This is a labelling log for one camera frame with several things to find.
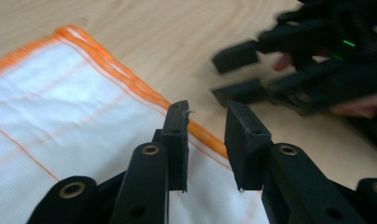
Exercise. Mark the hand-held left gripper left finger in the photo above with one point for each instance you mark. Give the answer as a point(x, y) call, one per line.
point(176, 155)

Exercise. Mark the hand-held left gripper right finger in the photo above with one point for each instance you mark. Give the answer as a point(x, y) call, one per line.
point(247, 155)

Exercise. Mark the white cloth with orange trim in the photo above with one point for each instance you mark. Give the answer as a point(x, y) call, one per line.
point(68, 118)

